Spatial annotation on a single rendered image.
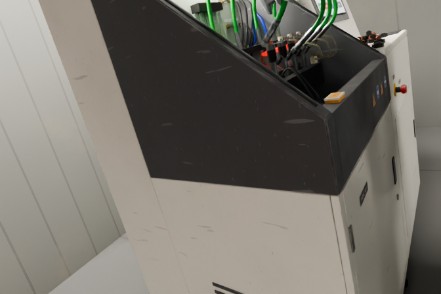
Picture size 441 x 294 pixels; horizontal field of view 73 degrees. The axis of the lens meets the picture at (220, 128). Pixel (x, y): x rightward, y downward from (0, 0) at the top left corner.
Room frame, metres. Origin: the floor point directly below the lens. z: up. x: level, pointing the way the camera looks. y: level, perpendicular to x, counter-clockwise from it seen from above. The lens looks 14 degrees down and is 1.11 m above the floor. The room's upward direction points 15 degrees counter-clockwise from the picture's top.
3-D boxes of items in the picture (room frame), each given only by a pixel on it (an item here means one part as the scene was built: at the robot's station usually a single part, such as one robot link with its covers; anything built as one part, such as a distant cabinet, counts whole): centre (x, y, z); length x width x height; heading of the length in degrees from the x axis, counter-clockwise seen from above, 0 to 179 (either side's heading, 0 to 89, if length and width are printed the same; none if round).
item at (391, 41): (1.39, -0.78, 0.96); 0.70 x 0.22 x 0.03; 140
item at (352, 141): (0.79, -0.40, 0.87); 0.62 x 0.04 x 0.16; 140
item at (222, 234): (0.96, -0.19, 0.39); 0.70 x 0.58 x 0.79; 140
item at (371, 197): (0.78, -0.41, 0.44); 0.65 x 0.02 x 0.68; 140
